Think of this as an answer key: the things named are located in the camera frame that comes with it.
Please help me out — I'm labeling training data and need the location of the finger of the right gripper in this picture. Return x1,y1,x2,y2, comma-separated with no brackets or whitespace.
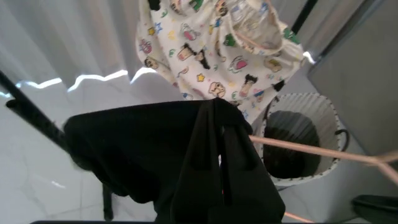
351,194,398,223

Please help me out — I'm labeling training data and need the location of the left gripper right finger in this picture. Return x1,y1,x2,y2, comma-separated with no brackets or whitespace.
221,123,286,223

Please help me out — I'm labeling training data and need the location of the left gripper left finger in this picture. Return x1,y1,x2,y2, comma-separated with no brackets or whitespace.
170,100,224,223

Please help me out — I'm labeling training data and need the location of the black garment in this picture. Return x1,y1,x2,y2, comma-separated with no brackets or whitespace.
63,97,253,223

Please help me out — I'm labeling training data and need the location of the cream printed garment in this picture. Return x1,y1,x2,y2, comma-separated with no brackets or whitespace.
136,0,307,125

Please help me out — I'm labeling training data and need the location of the white laundry basket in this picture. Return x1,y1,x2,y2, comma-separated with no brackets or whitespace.
257,92,351,187

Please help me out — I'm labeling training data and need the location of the black clothes rack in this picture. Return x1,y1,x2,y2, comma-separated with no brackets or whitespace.
0,0,320,222

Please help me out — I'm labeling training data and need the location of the white curtain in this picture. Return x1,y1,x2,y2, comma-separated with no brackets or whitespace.
0,0,366,94

